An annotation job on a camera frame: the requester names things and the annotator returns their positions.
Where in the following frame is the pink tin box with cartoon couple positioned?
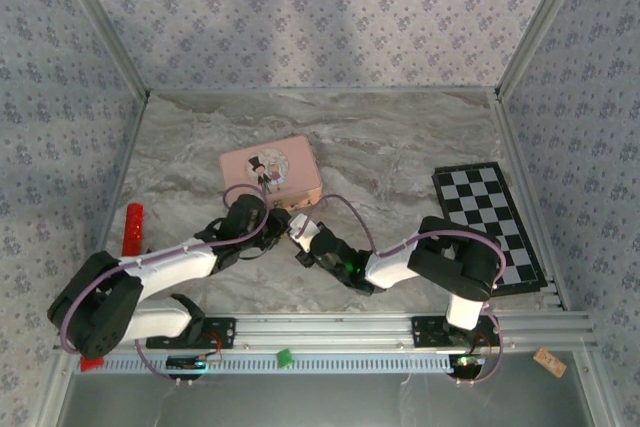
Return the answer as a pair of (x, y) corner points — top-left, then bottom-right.
(218, 134), (324, 211)

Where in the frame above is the red glitter tube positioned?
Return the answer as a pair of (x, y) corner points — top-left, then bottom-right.
(121, 203), (147, 257)

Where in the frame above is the left circuit board with LED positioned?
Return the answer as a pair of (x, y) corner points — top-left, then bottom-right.
(166, 354), (209, 373)

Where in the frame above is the circuit board with led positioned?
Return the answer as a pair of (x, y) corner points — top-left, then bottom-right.
(166, 354), (209, 373)
(452, 353), (487, 369)

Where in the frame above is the black and grey chessboard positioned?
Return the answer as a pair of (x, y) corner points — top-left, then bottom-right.
(432, 161), (548, 297)

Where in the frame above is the right circuit board with LED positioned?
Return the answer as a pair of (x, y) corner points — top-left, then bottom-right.
(452, 353), (487, 369)

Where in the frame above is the tan paper tag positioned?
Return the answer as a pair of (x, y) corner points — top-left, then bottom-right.
(532, 348), (568, 378)

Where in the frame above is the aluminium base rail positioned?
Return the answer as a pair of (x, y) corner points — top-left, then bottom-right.
(204, 311), (599, 351)

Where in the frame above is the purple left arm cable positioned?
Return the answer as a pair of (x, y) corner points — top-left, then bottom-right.
(58, 184), (271, 356)

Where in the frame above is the white slotted cable duct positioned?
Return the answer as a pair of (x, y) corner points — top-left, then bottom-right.
(79, 354), (455, 376)

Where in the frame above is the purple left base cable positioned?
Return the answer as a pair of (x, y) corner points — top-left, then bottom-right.
(134, 339), (182, 384)

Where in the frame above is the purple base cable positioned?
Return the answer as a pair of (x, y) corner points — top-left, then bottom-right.
(469, 314), (504, 384)
(134, 339), (182, 384)

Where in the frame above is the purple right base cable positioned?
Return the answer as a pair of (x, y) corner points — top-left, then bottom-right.
(469, 314), (504, 384)

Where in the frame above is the aluminium frame post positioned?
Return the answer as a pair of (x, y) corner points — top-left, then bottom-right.
(493, 0), (597, 101)
(49, 0), (152, 99)

